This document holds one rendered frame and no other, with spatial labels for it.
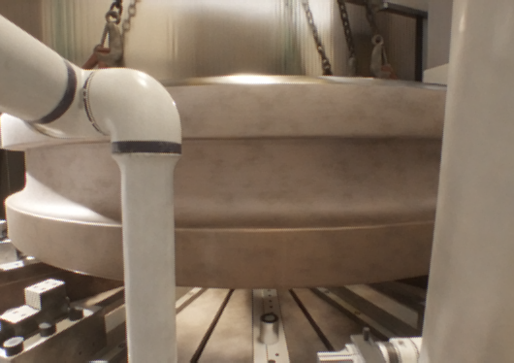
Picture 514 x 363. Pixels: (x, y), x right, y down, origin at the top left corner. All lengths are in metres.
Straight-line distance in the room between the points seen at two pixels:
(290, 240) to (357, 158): 0.52
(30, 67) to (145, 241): 0.29
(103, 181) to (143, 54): 2.89
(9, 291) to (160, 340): 2.19
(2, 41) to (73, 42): 4.02
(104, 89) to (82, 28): 4.00
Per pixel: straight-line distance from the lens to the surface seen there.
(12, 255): 3.58
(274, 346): 1.32
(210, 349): 1.98
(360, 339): 0.91
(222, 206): 1.38
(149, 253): 0.53
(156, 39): 4.47
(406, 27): 6.63
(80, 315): 1.72
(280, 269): 1.31
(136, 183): 0.51
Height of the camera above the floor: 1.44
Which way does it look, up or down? 5 degrees down
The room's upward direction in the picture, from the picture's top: 1 degrees counter-clockwise
